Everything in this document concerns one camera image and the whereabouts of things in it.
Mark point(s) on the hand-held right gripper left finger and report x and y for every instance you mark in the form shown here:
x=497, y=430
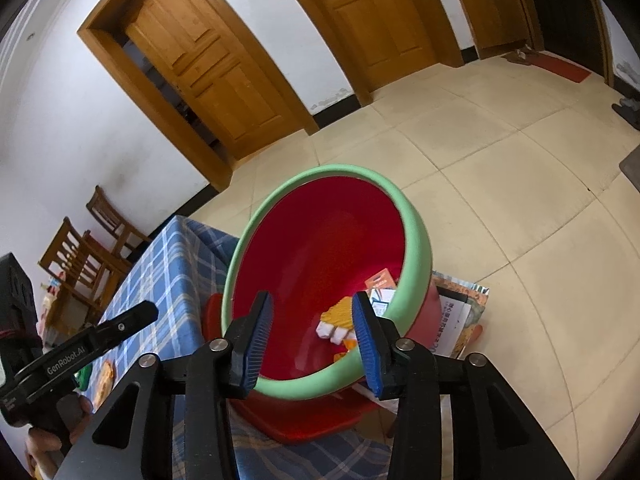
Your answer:
x=255, y=345

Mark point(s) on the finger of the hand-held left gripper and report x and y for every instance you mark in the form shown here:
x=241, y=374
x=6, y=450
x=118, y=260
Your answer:
x=132, y=320

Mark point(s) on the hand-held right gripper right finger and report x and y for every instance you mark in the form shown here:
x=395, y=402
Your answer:
x=367, y=350

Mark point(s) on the yellow mesh sponge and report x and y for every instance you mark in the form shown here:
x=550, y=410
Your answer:
x=340, y=310

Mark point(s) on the orange cardboard box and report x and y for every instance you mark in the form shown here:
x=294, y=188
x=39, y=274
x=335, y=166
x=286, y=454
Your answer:
x=382, y=280

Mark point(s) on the red basin with green rim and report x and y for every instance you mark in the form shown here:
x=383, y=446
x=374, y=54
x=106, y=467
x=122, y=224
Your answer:
x=310, y=260

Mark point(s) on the person's left hand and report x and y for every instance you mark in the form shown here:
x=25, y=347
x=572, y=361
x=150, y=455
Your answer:
x=45, y=445

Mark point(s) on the orange wrapper scrap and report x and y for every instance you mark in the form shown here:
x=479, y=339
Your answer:
x=350, y=345

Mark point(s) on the pile of packets on table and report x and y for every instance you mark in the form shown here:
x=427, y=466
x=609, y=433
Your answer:
x=50, y=305

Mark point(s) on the white and blue small carton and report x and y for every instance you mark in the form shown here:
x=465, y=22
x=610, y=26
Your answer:
x=382, y=302

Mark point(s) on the blue plaid blanket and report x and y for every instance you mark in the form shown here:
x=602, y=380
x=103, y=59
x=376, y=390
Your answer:
x=165, y=280

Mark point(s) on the large wooden chair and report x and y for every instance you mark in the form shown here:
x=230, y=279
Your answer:
x=75, y=260

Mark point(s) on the green plastic toy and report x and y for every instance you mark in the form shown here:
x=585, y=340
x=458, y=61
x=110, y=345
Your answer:
x=84, y=377

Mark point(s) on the red plastic stool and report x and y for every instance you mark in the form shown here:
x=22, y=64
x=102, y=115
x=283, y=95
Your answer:
x=300, y=420

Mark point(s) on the white leaflet with red print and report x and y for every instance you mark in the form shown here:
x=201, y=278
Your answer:
x=452, y=325

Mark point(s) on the glossy colourful magazine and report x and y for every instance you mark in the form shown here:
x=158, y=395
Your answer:
x=475, y=295

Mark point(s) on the open wooden door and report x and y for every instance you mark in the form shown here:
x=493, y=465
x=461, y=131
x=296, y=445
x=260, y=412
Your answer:
x=215, y=75

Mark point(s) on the grey floor mat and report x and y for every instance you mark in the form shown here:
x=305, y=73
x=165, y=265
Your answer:
x=631, y=167

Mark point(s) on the closed wooden door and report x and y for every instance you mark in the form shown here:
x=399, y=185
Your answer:
x=370, y=25

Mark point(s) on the pair of slippers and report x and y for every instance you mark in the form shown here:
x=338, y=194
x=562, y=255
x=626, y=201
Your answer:
x=517, y=55

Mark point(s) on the red doormat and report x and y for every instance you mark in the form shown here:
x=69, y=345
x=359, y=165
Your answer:
x=562, y=67

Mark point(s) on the pair of dark shoes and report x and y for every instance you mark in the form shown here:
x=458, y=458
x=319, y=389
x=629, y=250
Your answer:
x=627, y=112

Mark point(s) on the dark wooden doorway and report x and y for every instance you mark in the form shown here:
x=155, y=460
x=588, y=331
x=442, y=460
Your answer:
x=490, y=10

